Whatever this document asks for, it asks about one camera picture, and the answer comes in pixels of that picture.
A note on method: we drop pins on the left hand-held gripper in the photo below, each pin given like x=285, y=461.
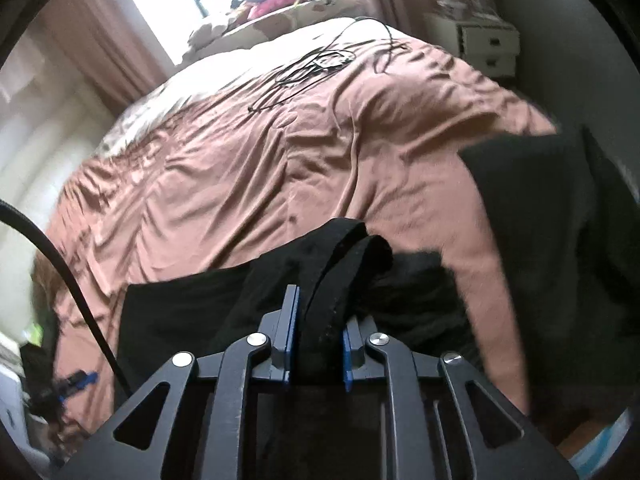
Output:
x=46, y=394

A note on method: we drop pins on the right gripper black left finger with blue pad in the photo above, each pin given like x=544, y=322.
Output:
x=193, y=419

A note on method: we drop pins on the brown curtain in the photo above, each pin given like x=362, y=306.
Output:
x=108, y=43

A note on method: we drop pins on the white bedside drawer cabinet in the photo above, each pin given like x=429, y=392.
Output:
x=490, y=46

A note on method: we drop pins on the brown bed cover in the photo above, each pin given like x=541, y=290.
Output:
x=367, y=127

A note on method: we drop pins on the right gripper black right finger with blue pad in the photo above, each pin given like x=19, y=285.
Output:
x=440, y=417

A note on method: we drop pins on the black garment at bed edge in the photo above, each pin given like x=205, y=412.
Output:
x=566, y=224

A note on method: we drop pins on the beige bed sheet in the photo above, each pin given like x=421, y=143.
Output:
x=275, y=40

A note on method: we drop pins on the black pants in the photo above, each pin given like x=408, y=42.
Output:
x=342, y=272

